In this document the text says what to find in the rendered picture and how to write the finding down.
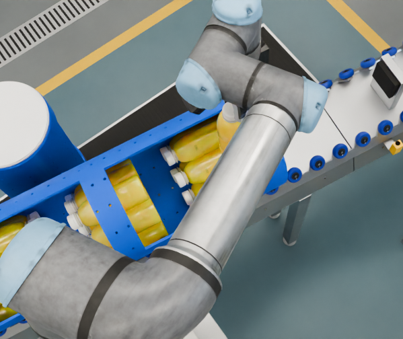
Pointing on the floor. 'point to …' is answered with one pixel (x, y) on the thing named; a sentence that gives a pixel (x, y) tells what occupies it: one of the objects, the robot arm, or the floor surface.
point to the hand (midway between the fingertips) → (231, 110)
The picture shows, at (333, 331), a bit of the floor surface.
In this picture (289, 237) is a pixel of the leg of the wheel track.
